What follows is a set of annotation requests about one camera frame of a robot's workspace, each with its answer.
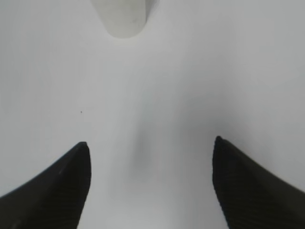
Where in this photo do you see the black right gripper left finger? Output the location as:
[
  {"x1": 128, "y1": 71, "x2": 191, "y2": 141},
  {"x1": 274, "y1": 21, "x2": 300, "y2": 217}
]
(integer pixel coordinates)
[{"x1": 0, "y1": 142, "x2": 92, "y2": 229}]

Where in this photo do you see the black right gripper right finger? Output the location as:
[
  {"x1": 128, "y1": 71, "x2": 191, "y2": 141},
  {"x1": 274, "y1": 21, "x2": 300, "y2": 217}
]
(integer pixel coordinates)
[{"x1": 213, "y1": 136, "x2": 305, "y2": 229}]

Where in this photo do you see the white paper cup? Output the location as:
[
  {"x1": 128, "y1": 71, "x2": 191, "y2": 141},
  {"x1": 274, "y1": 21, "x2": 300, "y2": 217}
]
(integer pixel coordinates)
[{"x1": 91, "y1": 0, "x2": 154, "y2": 39}]

